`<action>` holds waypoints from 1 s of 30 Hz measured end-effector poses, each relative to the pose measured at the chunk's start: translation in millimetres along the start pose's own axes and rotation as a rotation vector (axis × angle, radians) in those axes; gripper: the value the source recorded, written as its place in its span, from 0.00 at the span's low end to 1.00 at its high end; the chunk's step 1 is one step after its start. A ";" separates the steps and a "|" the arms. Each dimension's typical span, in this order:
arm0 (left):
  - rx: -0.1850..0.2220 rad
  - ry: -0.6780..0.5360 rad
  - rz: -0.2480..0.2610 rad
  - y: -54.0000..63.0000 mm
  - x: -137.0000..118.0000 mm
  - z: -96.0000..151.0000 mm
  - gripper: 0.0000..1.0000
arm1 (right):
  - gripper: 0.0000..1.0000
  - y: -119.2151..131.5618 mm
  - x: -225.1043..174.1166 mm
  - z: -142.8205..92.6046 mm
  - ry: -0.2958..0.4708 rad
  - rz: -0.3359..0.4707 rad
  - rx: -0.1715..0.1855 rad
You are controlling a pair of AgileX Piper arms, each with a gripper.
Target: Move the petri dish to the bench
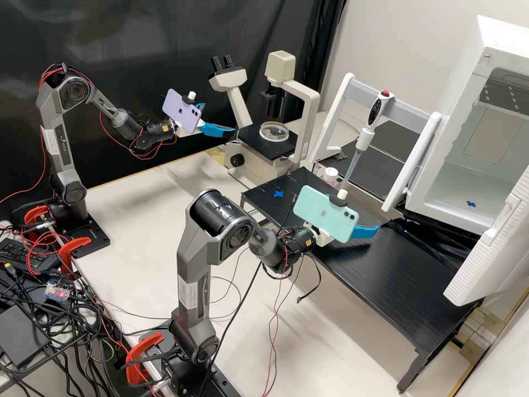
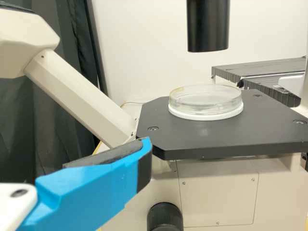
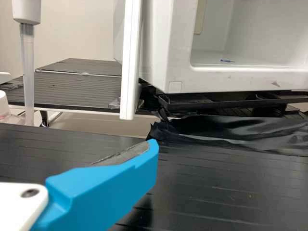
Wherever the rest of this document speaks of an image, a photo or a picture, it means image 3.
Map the white incubator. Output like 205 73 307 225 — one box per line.
113 0 308 94

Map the white-capped bottle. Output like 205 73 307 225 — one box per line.
0 90 15 125

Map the white pipette stand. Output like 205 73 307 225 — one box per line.
0 0 143 121

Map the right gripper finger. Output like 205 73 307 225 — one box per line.
31 139 159 231

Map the pipette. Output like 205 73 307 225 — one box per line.
12 0 41 127

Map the black tray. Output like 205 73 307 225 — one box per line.
157 92 308 114

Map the black platform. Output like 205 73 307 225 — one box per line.
0 122 308 231
0 72 145 127
35 57 122 79

